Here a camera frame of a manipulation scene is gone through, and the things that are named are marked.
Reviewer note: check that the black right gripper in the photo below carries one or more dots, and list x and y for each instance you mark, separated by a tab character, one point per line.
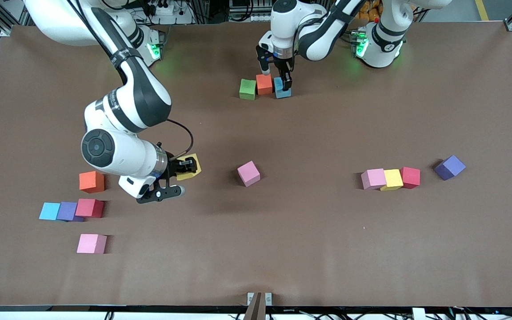
174	167

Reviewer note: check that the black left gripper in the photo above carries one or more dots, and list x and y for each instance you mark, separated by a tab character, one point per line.
284	66

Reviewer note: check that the yellow foam block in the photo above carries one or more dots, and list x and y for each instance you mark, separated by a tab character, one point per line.
189	177
393	179

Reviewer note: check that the light blue foam block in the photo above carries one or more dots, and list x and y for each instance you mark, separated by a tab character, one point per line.
279	92
50	211

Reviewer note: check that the orange foam block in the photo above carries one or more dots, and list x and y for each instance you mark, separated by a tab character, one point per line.
90	181
264	84

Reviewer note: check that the green foam block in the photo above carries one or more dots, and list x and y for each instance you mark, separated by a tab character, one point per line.
247	89

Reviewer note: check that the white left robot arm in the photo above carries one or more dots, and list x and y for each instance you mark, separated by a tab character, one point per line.
282	26

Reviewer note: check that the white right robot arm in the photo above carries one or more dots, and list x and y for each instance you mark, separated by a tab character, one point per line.
122	155

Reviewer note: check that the pink foam block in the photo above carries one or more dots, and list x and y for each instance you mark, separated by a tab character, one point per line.
373	178
248	173
90	243

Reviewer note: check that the brown table cover sheet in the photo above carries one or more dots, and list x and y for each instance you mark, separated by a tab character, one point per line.
256	249

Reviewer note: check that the red foam block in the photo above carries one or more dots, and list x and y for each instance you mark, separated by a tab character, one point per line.
88	207
410	176

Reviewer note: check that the pile of orange objects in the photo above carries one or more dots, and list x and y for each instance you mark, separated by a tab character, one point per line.
369	11

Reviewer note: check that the aluminium equipment rack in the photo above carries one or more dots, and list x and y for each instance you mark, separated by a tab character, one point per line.
200	9

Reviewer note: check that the purple foam block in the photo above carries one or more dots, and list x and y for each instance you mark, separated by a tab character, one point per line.
450	166
67	210

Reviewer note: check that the small white box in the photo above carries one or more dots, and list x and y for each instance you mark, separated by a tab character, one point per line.
418	314

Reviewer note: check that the small metal bracket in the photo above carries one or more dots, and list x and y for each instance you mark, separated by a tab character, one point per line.
250	298

